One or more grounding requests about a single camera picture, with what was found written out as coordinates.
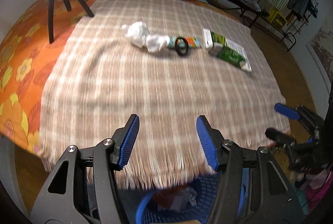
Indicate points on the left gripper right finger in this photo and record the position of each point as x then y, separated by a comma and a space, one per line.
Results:
253, 187

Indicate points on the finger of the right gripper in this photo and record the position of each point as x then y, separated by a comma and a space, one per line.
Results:
286, 111
280, 138

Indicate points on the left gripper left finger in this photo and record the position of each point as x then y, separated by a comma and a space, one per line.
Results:
82, 187

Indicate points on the colourful blue tube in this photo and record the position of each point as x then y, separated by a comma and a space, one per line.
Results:
182, 42

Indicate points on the white tissue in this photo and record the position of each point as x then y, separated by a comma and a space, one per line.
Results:
139, 35

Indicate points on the pink garment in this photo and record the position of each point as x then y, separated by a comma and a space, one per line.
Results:
312, 188

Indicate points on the blue plastic laundry basket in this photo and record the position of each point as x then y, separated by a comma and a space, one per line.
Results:
192, 201

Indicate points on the cardboard piece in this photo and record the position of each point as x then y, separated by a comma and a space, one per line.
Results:
193, 221

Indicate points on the yellow crate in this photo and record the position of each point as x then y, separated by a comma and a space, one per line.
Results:
276, 19

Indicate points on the black clothes rack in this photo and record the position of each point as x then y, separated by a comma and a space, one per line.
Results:
288, 35

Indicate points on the dark hanging jacket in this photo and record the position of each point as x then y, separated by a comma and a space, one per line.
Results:
299, 7

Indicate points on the striped cloth on chair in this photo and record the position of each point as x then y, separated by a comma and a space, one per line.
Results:
252, 4

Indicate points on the beige plaid fringed blanket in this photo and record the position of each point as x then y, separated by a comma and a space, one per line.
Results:
170, 93

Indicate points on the orange floral bed sheet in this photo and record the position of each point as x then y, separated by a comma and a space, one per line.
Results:
23, 70

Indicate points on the wall picture poster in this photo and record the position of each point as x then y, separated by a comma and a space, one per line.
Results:
321, 44

